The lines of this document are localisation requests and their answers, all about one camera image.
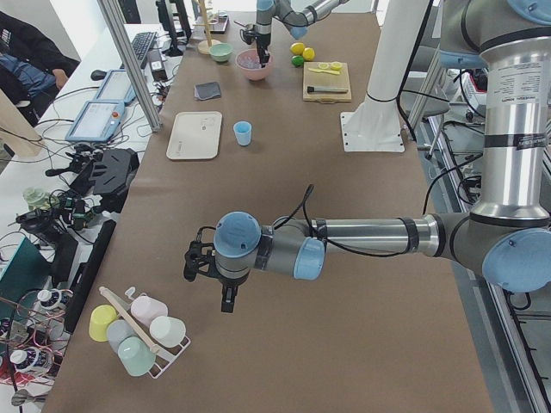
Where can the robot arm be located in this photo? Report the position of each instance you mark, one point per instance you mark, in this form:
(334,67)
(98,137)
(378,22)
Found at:
(505,237)
(296,22)

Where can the yellow cup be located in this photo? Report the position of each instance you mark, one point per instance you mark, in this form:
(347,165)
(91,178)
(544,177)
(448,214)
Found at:
(100,319)

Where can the mint green bowl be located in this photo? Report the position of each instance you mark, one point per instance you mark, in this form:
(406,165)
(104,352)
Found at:
(220,52)

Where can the black keyboard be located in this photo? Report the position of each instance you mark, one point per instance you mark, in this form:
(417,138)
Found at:
(142,43)

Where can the cream plastic tray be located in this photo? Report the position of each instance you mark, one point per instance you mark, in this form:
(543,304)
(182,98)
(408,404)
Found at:
(195,136)

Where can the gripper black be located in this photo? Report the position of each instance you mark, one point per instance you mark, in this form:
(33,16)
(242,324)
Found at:
(262,41)
(231,284)

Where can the metal muddler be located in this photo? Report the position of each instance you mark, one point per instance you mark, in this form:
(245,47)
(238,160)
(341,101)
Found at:
(326,90)

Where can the black monitor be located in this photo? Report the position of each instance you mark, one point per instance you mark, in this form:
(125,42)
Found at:
(174,19)

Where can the yellow lemon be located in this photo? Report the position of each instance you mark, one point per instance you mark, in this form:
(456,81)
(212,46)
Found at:
(308,54)
(297,48)

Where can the pink cup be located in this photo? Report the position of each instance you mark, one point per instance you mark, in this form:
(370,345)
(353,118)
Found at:
(145,309)

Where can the white cup rack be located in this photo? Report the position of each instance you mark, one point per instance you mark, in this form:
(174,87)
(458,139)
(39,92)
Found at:
(165,357)

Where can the grey folded cloth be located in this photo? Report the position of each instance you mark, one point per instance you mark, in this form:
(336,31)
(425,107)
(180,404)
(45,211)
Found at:
(207,91)

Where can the green lime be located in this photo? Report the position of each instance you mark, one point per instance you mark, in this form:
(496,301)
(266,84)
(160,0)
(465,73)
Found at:
(297,61)

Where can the yellow plastic knife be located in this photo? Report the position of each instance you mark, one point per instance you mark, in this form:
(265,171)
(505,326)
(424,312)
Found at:
(325,71)

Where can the white cup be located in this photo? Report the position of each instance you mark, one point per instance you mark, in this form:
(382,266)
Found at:
(168,331)

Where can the wooden cutting board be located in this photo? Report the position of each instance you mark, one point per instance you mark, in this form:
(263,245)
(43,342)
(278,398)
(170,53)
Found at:
(321,79)

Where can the pink bowl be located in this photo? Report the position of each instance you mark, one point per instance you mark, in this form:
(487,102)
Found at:
(258,74)

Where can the clear ice cubes pile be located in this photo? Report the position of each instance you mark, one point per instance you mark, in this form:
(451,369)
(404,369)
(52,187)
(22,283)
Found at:
(248,60)

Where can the light blue plastic cup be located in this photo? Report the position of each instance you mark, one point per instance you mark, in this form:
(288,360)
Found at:
(242,131)

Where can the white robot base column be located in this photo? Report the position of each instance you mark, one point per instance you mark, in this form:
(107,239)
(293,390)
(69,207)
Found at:
(374,126)

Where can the aluminium frame post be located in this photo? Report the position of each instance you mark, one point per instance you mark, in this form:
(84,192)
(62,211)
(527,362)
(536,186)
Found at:
(113,18)

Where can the teach pendant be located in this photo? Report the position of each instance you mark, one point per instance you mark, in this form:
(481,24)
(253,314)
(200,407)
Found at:
(116,86)
(97,121)

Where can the person in dark jacket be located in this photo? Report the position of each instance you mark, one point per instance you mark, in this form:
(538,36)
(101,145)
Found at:
(33,69)

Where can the wooden cup stand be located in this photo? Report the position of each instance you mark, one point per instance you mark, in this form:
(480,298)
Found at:
(203,23)

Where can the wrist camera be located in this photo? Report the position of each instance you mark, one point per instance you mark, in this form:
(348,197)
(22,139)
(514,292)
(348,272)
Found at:
(200,258)
(248,33)

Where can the mint cup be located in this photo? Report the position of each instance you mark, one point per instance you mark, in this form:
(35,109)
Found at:
(135,356)

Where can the grey cup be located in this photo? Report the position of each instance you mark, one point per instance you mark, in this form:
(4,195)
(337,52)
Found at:
(117,332)

